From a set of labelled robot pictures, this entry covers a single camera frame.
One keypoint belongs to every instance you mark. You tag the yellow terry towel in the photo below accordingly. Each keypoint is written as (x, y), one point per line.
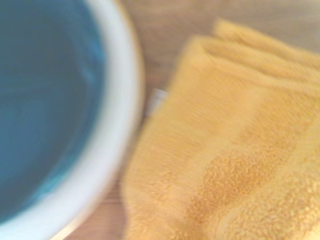
(225, 150)

